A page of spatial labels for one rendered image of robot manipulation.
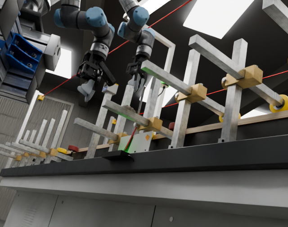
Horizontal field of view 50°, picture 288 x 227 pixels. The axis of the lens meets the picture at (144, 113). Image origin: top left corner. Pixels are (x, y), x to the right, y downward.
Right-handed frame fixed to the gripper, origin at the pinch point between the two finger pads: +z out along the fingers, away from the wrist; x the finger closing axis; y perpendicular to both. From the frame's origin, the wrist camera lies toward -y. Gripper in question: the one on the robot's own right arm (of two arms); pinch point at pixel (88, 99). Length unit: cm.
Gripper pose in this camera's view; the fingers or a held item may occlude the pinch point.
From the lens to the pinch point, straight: 126.3
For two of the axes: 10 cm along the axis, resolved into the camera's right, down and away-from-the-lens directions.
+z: -2.2, 9.1, -3.6
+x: 5.9, -1.7, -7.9
